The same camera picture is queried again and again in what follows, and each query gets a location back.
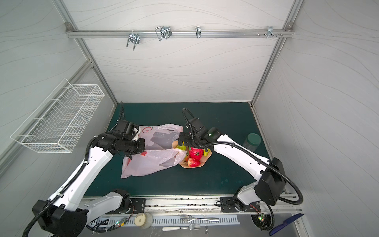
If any green apple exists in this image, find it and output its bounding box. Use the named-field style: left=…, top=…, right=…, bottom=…
left=176, top=145, right=187, bottom=151

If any red peach front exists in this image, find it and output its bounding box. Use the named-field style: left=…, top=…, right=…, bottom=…
left=187, top=158, right=201, bottom=168

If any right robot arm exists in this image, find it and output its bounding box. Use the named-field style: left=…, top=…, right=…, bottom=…
left=178, top=108, right=304, bottom=212

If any pink strawberry plastic bag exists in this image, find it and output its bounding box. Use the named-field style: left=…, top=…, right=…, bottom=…
left=120, top=124, right=187, bottom=179

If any red dragon fruit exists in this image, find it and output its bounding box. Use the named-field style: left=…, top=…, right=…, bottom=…
left=189, top=147, right=204, bottom=161

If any metal bolt clamp right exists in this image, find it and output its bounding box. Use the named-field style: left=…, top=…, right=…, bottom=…
left=257, top=26, right=283, bottom=38

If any metal hook clamp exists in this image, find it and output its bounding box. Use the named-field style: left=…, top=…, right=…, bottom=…
left=155, top=26, right=172, bottom=41
left=126, top=32, right=140, bottom=50

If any metal hook clamp middle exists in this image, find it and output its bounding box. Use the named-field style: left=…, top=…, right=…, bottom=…
left=155, top=26, right=172, bottom=41

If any silver fork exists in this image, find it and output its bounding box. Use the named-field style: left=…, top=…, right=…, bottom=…
left=180, top=215, right=220, bottom=223

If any black round fan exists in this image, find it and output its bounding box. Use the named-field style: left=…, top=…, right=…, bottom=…
left=251, top=213, right=271, bottom=231

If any green table mat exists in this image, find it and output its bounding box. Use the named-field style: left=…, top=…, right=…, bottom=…
left=85, top=102, right=259, bottom=197

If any aluminium cross rail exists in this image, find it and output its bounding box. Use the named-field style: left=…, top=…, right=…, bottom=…
left=66, top=28, right=295, bottom=39

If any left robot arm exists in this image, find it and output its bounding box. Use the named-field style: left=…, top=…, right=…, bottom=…
left=22, top=105, right=146, bottom=237

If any green lidded glass jar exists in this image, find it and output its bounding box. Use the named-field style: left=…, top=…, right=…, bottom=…
left=243, top=133, right=262, bottom=152

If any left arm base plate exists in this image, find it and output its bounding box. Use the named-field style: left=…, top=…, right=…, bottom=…
left=117, top=198, right=146, bottom=214

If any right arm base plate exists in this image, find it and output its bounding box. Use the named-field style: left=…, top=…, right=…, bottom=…
left=216, top=196, right=261, bottom=213

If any metal ring clamp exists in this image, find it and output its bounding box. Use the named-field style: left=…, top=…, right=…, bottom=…
left=195, top=26, right=201, bottom=39

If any peach scalloped fruit plate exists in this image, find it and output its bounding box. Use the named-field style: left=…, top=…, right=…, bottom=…
left=172, top=141, right=212, bottom=168

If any white handled fork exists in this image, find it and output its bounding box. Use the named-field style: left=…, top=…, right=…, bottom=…
left=162, top=224, right=201, bottom=232

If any white wire basket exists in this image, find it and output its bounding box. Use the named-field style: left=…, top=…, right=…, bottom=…
left=11, top=79, right=105, bottom=154

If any blue plastic tool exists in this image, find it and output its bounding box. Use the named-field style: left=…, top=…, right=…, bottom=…
left=269, top=213, right=304, bottom=236

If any green pear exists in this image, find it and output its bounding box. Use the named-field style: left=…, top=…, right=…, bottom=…
left=203, top=148, right=211, bottom=157

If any metal hook clamp left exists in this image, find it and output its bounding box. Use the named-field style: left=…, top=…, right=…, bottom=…
left=126, top=32, right=140, bottom=50

